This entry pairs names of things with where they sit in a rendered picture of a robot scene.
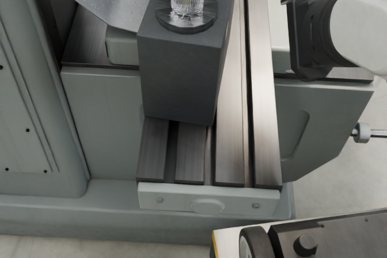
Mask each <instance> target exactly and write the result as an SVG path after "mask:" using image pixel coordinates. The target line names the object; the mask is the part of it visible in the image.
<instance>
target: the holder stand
mask: <svg viewBox="0 0 387 258"><path fill-rule="evenodd" d="M233 9H234V0H204V3H203V10H202V11H201V12H200V13H199V14H197V15H194V16H190V17H185V16H180V15H178V14H176V13H174V12H173V11H172V10H171V8H170V0H149V3H148V6H147V8H146V11H145V14H144V16H143V19H142V22H141V24H140V27H139V29H138V32H137V34H136V40H137V47H138V59H139V72H140V78H141V91H142V103H143V114H144V115H145V116H151V117H157V118H162V119H168V120H174V121H178V122H185V123H192V124H198V125H203V126H209V127H212V125H213V122H214V117H215V111H216V107H217V102H218V96H219V90H220V87H221V81H222V75H223V69H224V65H225V60H226V54H227V48H228V45H229V39H230V30H231V25H232V17H233Z"/></svg>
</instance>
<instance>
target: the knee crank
mask: <svg viewBox="0 0 387 258"><path fill-rule="evenodd" d="M350 136H353V139H354V142H355V143H367V142H368V141H369V139H370V138H387V130H375V129H370V125H369V124H368V123H365V122H357V124H356V126H355V128H354V129H353V131H352V133H351V135H350Z"/></svg>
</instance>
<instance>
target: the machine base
mask: <svg viewBox="0 0 387 258"><path fill-rule="evenodd" d="M293 219H296V212H295V201H294V190H293V182H288V183H283V187H282V190H281V192H280V199H279V201H278V204H277V206H276V209H275V211H274V214H273V216H260V215H240V214H220V213H218V214H214V215H202V214H198V213H191V212H182V211H165V210H148V209H141V208H140V205H139V198H138V189H137V184H136V181H127V180H107V179H90V180H88V183H87V187H86V192H85V194H84V195H83V196H82V197H80V198H77V199H74V198H53V197H42V196H22V195H2V194H0V234H5V235H15V236H36V237H56V238H76V239H87V240H107V241H127V242H148V243H159V244H179V245H199V246H211V243H212V239H213V238H212V234H213V230H219V229H224V228H225V229H228V228H232V227H241V226H249V225H258V224H262V223H271V222H279V221H287V220H293Z"/></svg>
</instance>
